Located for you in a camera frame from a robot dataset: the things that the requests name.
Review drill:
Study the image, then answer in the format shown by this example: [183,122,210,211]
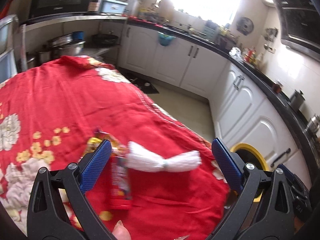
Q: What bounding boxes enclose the black wok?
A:
[93,33,119,44]

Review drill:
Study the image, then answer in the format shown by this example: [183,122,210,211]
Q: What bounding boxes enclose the dark floor mat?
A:
[117,66,160,94]

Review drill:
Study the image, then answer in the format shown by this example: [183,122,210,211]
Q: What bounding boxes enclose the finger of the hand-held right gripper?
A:
[278,164,304,193]

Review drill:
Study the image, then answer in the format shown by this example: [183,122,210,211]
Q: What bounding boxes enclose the blue plastic storage box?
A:
[101,0,129,14]

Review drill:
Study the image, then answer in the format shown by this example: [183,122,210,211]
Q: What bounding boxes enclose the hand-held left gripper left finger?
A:
[27,139,118,240]

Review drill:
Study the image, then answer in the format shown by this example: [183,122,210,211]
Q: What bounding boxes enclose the blue hanging bin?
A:
[157,31,176,47]

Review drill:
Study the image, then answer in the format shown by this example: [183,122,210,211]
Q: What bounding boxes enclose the glass jar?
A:
[272,80,284,93]

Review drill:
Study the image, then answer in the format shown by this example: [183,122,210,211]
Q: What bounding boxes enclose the colourful snack packet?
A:
[85,128,133,210]

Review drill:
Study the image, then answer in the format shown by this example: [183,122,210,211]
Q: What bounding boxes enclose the black countertop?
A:
[126,19,320,175]

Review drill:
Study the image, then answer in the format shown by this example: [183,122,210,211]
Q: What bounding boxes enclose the yellow trash bin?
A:
[229,142,269,203]

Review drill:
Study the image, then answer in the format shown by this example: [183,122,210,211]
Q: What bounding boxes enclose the red floral blanket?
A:
[0,55,232,240]

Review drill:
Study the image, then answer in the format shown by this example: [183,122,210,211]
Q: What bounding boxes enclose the white kitchen cabinets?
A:
[117,24,312,188]

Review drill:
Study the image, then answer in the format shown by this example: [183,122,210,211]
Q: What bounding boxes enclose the metal shelf table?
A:
[21,15,129,63]

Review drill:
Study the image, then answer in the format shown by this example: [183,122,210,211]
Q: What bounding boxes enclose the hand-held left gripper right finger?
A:
[207,137,313,240]

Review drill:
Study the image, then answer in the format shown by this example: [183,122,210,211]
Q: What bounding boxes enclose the range hood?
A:
[271,0,320,60]

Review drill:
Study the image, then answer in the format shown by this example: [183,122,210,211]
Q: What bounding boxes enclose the steel pots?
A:
[47,34,85,57]

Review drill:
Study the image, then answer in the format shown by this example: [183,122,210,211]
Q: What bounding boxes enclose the person's left hand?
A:
[112,220,132,240]

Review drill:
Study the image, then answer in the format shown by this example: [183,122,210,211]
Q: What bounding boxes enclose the crumpled clear bag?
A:
[229,47,242,59]

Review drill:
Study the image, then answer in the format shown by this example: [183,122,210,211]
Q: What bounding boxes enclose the group of condiment bottles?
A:
[241,46,260,64]

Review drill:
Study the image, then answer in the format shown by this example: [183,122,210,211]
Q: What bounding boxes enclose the wall utensil rack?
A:
[265,27,279,42]

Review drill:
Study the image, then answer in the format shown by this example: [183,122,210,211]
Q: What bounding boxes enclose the white towel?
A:
[126,141,202,173]

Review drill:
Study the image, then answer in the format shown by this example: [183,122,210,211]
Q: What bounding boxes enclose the teal drawer organizer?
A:
[204,21,218,37]

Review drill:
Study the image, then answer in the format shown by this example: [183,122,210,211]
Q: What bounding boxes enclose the steel cooking pot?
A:
[304,114,320,137]

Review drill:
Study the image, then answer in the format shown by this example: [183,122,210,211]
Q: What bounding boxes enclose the grey box appliance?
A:
[0,15,20,83]

